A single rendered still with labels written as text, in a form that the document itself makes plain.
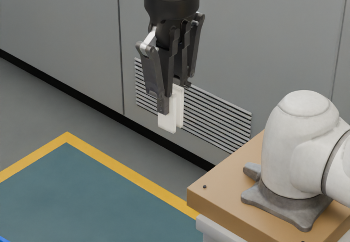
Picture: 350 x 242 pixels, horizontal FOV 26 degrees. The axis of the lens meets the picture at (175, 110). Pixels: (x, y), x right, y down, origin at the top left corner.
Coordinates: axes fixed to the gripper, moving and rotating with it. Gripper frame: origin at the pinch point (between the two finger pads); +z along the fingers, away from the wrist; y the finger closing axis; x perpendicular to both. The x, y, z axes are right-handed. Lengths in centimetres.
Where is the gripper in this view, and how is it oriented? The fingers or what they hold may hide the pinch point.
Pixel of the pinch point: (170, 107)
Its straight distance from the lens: 112.5
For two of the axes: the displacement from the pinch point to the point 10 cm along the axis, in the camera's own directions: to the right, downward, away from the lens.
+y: 6.1, -4.5, 6.5
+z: -0.1, 8.2, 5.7
